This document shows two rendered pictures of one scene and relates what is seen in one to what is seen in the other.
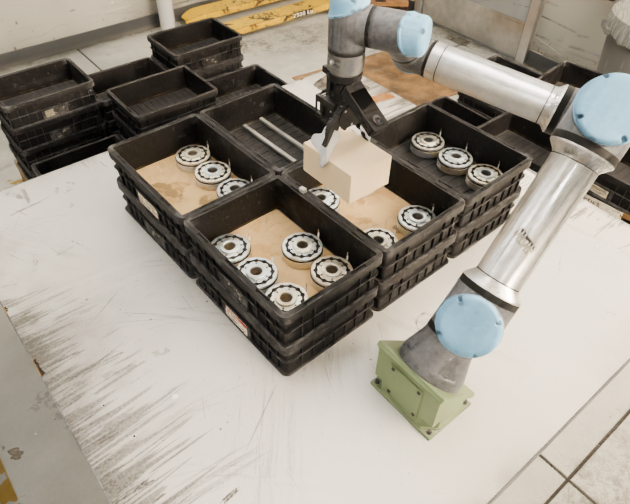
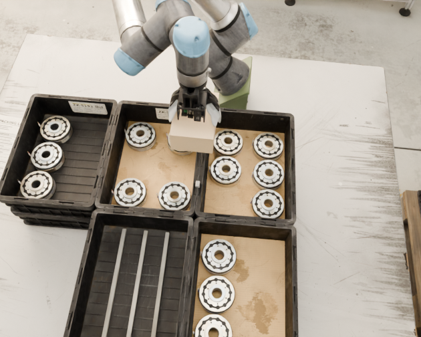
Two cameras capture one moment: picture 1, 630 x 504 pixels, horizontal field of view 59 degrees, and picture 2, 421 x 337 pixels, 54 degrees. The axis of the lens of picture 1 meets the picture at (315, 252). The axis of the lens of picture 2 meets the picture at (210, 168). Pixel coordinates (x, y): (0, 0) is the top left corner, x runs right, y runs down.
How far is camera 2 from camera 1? 158 cm
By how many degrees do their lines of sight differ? 68
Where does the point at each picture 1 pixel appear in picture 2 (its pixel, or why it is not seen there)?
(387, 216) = (146, 158)
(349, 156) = not seen: hidden behind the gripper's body
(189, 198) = (250, 288)
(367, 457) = (278, 96)
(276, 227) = (218, 206)
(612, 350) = not seen: hidden behind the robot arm
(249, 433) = (317, 140)
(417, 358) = (244, 69)
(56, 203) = not seen: outside the picture
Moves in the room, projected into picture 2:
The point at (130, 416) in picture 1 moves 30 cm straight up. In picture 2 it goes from (367, 190) to (403, 148)
